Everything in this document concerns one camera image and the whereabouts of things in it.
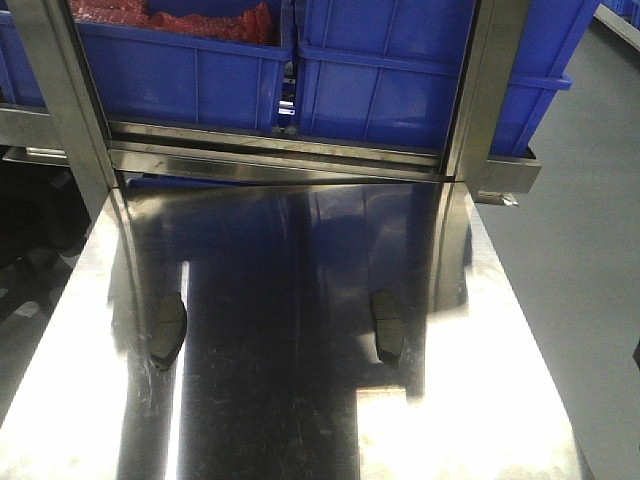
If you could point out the grey brake pad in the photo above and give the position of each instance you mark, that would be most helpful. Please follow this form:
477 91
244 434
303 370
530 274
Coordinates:
168 331
388 327

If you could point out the right blue plastic bin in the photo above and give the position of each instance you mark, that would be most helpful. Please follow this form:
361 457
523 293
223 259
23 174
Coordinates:
387 71

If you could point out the left blue plastic bin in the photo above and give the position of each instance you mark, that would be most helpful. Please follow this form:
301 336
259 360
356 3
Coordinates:
149 74

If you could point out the red bubble wrap bags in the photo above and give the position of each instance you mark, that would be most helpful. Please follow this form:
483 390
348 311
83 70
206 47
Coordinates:
254 26

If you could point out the black office chair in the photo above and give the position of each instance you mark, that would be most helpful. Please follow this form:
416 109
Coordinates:
43 216

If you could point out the far-left blue plastic bin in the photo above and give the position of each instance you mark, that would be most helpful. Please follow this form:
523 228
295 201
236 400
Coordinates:
18 83

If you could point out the stainless steel rack frame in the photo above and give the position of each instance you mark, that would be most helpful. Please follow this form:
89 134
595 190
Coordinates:
98 150

